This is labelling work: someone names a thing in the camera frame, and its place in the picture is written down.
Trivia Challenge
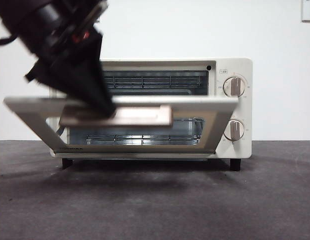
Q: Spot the beige oven timer knob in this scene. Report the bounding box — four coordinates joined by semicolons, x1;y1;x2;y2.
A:
223;119;246;142

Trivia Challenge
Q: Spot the oven door with beige handle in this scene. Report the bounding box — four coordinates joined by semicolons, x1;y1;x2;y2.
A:
3;96;240;155

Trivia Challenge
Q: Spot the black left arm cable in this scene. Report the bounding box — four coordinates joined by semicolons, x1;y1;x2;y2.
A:
0;33;20;47

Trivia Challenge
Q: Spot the pale grey left wrist camera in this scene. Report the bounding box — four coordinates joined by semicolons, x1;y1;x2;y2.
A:
78;0;109;26

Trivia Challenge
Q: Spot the white Toshiba toaster oven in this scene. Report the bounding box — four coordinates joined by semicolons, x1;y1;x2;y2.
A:
47;57;253;172

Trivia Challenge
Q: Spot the beige oven temperature knob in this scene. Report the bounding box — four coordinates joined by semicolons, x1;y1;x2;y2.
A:
223;75;248;98

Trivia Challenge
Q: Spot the white wall socket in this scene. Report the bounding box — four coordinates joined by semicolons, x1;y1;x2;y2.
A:
301;0;310;23

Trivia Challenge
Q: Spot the metal wire oven rack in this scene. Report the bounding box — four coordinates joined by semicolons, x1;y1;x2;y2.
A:
173;116;207;125

